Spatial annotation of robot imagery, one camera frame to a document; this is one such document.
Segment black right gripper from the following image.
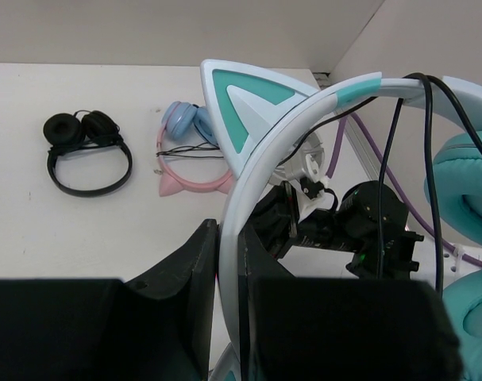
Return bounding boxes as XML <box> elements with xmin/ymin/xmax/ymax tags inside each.
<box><xmin>249</xmin><ymin>181</ymin><xmax>424</xmax><ymax>278</ymax></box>

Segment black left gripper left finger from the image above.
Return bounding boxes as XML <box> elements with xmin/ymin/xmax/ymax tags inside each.
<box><xmin>0</xmin><ymin>219</ymin><xmax>218</xmax><ymax>380</ymax></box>

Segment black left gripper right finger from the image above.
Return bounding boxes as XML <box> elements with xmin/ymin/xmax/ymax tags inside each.
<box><xmin>237</xmin><ymin>226</ymin><xmax>463</xmax><ymax>380</ymax></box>

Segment teal white cat-ear headphones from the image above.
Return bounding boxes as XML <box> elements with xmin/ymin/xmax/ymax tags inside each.
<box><xmin>201</xmin><ymin>60</ymin><xmax>482</xmax><ymax>380</ymax></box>

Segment black headphone cable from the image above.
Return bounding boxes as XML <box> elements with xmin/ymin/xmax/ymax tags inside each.
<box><xmin>276</xmin><ymin>71</ymin><xmax>482</xmax><ymax>294</ymax></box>

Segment grey white headphones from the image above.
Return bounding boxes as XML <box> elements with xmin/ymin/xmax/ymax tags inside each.
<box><xmin>268</xmin><ymin>133</ymin><xmax>325</xmax><ymax>191</ymax></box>

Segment pink blue cat-ear headphones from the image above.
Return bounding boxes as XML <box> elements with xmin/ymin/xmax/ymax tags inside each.
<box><xmin>156</xmin><ymin>101</ymin><xmax>233</xmax><ymax>197</ymax></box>

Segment black headphones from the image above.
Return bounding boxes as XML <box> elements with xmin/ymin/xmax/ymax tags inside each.
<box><xmin>42</xmin><ymin>109</ymin><xmax>133</xmax><ymax>197</ymax></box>

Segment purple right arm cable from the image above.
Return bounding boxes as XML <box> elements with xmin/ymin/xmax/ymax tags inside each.
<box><xmin>326</xmin><ymin>110</ymin><xmax>482</xmax><ymax>267</ymax></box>

